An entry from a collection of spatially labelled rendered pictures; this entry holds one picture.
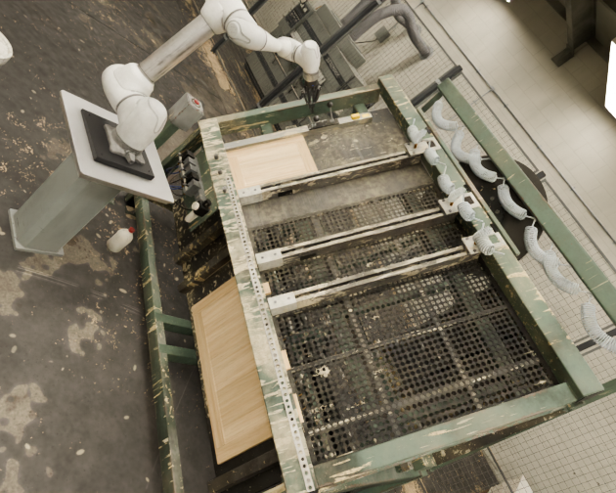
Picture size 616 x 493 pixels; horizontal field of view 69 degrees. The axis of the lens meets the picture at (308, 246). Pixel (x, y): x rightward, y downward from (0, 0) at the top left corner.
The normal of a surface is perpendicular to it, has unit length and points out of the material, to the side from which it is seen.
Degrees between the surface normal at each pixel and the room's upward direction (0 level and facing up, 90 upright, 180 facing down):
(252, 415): 90
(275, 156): 54
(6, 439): 0
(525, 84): 90
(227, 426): 90
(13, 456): 0
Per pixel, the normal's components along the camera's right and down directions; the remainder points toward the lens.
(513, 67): -0.51, -0.16
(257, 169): -0.03, -0.57
